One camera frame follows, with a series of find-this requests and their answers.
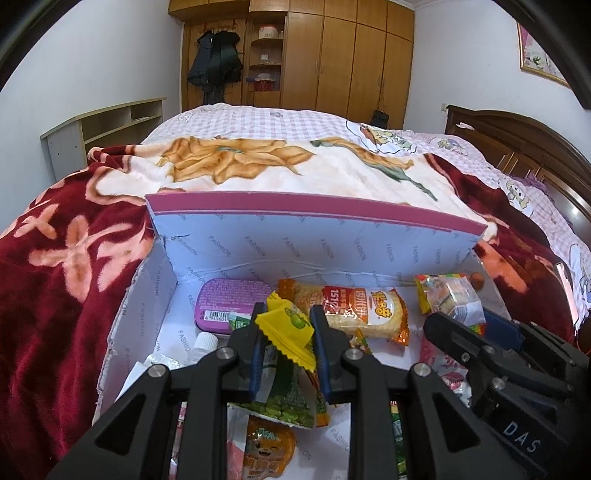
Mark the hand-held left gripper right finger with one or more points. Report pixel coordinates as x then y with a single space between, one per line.
322 364

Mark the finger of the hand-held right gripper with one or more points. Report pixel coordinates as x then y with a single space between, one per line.
503 330
461 341

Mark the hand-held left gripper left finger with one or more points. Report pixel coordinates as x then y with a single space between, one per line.
256 360

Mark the green pea packet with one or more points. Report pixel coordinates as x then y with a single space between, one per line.
281 406

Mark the red pink spout pouch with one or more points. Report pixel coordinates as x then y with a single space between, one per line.
205 344

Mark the purple tin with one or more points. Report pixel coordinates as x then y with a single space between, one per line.
226 302

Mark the orange cracker packet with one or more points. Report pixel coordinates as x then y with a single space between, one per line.
364 309

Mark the yellow green snack packet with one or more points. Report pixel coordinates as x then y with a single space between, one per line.
398 438

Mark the pink cardboard box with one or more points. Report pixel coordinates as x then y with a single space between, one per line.
277 240

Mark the smartphone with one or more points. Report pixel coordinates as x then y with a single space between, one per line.
565 293

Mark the wooden headboard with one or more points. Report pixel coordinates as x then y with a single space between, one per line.
521 138

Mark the red floral blanket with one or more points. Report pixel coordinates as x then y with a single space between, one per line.
46 300

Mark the black bag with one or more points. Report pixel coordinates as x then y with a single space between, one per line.
381 119

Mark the pink checked bed sheet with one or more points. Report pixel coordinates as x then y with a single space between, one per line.
300 122

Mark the red container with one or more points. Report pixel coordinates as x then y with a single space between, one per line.
264 85

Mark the grey shelf unit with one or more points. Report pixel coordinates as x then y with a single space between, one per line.
64 147

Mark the black hanging coat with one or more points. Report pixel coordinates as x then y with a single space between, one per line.
214 60

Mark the wooden wardrobe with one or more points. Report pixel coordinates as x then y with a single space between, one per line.
341 55

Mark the round white box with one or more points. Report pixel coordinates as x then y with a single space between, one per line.
268 33

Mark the framed wall picture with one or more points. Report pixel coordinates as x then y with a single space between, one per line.
542 55

